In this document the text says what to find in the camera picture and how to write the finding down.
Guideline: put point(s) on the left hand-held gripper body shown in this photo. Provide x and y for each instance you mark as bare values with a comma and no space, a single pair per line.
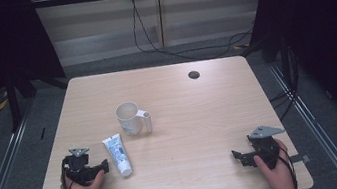
79,170

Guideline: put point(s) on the person's right hand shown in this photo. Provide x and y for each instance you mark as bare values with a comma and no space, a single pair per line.
277,172

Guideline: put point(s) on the yellow floor tape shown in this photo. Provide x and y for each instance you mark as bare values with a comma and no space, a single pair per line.
1,105

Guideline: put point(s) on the grey tape strip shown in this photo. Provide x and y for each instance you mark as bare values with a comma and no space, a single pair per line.
300,158

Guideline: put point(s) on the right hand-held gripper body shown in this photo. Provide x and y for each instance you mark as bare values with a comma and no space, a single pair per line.
264,147

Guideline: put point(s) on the black metal stand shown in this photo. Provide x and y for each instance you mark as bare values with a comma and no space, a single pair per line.
13,104

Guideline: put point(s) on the white toothpaste tube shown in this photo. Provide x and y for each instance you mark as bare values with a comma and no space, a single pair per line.
117,156

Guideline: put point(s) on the dark round table grommet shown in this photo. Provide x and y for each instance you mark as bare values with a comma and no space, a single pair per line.
194,75

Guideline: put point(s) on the white cup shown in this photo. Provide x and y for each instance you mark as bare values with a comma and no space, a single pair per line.
130,118

